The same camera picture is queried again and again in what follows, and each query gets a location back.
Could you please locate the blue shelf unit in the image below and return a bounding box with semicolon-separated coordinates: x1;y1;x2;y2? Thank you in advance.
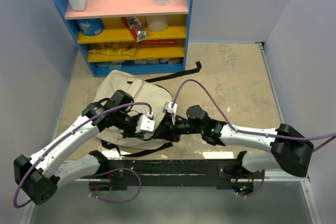
53;0;193;77

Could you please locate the yellow chips bag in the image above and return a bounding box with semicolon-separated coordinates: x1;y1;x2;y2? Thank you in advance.
88;41;138;57

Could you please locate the blue snack cup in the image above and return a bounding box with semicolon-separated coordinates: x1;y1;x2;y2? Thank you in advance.
76;18;104;37

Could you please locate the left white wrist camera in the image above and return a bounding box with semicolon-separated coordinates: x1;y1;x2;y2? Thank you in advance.
135;113;155;133

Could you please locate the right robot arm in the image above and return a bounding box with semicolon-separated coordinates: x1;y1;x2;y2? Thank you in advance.
163;102;314;178

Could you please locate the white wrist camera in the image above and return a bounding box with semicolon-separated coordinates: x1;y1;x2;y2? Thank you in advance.
163;102;177;125
135;113;155;133

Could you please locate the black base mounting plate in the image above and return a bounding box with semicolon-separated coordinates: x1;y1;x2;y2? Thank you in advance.
96;159;263;195

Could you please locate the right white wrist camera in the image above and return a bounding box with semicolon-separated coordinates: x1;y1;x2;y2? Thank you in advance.
163;102;177;125

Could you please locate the red silver snack packet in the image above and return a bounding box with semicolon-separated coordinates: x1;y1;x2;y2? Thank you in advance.
121;16;147;42

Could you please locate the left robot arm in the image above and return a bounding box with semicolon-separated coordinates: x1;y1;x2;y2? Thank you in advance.
13;90;153;208

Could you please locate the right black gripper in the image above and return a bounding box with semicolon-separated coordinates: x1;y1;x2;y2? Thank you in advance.
157;114;203;143

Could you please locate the white cylindrical container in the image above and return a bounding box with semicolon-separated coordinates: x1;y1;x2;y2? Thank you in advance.
145;15;169;33

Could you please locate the aluminium frame rail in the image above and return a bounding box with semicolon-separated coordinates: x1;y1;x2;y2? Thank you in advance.
33;158;311;182

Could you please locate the white packets bottom shelf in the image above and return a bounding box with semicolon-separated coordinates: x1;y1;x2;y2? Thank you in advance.
96;58;182;69

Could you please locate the beige canvas backpack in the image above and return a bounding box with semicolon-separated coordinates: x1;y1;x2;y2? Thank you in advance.
92;61;203;158

